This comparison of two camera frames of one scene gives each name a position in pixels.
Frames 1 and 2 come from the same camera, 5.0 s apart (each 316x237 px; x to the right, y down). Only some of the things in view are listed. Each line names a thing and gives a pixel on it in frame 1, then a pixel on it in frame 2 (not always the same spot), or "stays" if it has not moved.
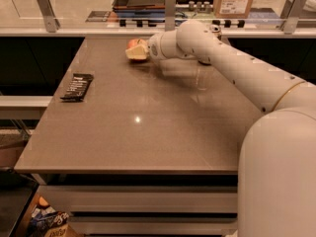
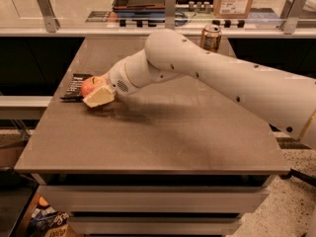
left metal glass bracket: x=50 y=20 stays
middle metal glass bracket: x=170 y=8 stays
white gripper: x=153 y=48 to x=118 y=77
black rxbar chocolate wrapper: x=78 y=87 stays
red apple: x=135 y=41 to x=91 y=83
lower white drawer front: x=153 y=225 stays
